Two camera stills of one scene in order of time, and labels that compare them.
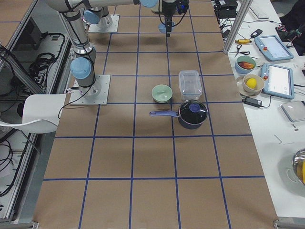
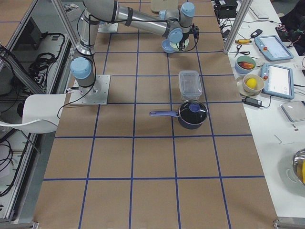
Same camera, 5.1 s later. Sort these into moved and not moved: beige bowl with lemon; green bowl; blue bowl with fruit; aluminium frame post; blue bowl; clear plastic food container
Moved: green bowl; blue bowl
Not moved: aluminium frame post; beige bowl with lemon; blue bowl with fruit; clear plastic food container
